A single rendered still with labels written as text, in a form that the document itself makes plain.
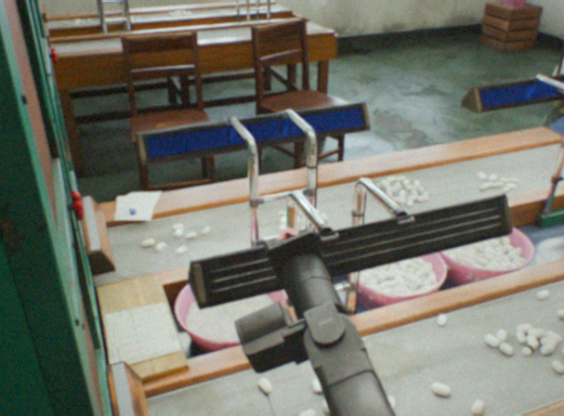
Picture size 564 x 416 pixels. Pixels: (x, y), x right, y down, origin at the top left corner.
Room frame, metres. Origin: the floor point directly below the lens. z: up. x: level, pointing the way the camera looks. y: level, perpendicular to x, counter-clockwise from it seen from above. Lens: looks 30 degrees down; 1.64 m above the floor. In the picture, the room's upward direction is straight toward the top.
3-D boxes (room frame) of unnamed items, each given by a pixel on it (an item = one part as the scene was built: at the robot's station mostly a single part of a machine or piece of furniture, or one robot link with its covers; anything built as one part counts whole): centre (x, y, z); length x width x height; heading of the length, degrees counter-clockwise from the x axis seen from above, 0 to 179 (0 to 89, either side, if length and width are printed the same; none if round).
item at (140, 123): (2.96, 0.60, 0.45); 0.44 x 0.43 x 0.91; 106
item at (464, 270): (1.30, -0.56, 0.72); 0.27 x 0.27 x 0.10
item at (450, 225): (0.85, -0.15, 1.08); 0.62 x 0.08 x 0.07; 111
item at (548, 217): (1.64, -0.88, 0.90); 0.20 x 0.19 x 0.45; 111
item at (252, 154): (1.30, 0.02, 0.90); 0.20 x 0.19 x 0.45; 111
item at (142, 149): (1.37, 0.05, 1.08); 0.62 x 0.08 x 0.07; 111
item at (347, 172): (1.78, -0.25, 0.67); 1.81 x 0.12 x 0.19; 111
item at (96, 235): (1.27, 0.49, 0.83); 0.30 x 0.06 x 0.07; 21
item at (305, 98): (3.29, -0.13, 0.45); 0.44 x 0.43 x 0.91; 131
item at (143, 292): (0.97, 0.32, 0.77); 0.33 x 0.15 x 0.01; 21
